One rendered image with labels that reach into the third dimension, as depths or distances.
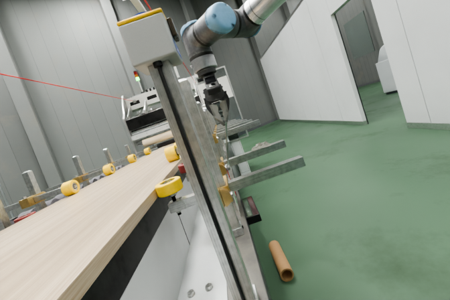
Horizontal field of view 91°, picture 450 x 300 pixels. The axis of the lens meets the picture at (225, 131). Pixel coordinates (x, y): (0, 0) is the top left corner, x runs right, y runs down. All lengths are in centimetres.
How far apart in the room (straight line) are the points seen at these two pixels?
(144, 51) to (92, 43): 849
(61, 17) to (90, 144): 403
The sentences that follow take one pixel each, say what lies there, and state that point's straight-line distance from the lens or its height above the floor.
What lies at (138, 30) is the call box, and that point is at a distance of 38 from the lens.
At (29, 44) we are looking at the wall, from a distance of 887.
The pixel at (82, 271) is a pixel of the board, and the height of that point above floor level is 90.
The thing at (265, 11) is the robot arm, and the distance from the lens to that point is 81.
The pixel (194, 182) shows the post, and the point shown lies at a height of 95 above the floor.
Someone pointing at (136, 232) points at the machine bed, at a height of 85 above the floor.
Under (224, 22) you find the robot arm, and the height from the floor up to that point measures 130.
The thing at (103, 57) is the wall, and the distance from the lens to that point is 869.
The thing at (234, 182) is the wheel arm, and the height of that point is 84.
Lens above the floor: 104
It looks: 4 degrees down
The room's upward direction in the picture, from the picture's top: 19 degrees counter-clockwise
